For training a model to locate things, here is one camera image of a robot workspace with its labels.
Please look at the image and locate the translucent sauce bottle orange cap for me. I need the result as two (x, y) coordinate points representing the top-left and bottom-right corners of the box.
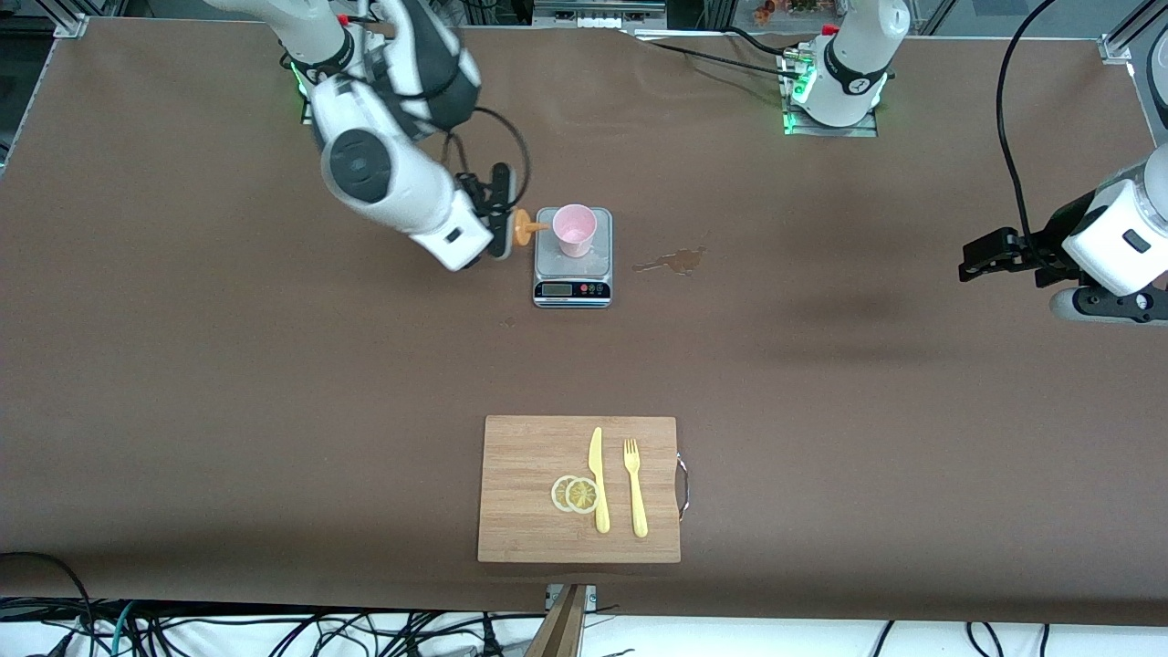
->
(509, 207), (552, 250)

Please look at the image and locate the silver digital kitchen scale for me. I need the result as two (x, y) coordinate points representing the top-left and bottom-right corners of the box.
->
(532, 207), (613, 309)

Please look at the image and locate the teal floor cable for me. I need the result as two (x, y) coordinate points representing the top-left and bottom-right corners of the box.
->
(108, 600), (140, 657)

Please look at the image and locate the pink plastic cup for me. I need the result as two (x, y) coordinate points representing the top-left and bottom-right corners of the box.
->
(553, 203), (599, 258)

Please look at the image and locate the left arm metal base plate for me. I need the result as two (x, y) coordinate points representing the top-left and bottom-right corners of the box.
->
(783, 46), (879, 138)

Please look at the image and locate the yellow plastic knife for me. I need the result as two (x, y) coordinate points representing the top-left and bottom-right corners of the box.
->
(588, 426), (611, 535)

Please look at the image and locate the power strip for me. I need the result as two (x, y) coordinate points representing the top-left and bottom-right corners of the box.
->
(532, 0), (669, 30)

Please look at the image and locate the yellow plastic fork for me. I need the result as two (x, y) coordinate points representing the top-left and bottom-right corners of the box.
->
(623, 438), (650, 538)

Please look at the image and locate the brown table cover sheet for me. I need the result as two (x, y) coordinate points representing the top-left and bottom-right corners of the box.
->
(0, 16), (1168, 627)

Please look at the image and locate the spilled liquid puddle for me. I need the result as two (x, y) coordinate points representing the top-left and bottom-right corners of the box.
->
(631, 245), (706, 276)

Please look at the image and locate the black cable on table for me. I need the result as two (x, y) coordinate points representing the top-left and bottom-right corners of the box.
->
(630, 26), (804, 78)

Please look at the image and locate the bamboo cutting board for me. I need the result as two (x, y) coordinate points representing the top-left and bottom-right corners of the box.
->
(477, 415), (683, 564)

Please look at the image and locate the black floor cable loop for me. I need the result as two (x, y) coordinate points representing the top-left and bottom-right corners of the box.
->
(0, 551), (97, 657)

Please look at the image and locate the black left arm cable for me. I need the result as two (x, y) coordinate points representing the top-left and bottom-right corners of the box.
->
(995, 0), (1061, 252)

